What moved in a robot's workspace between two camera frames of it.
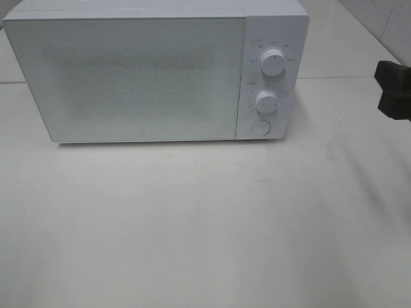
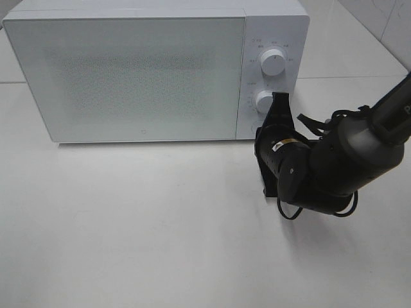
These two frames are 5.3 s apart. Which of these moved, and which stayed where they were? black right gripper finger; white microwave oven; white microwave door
Moved: black right gripper finger
Stayed: white microwave oven; white microwave door
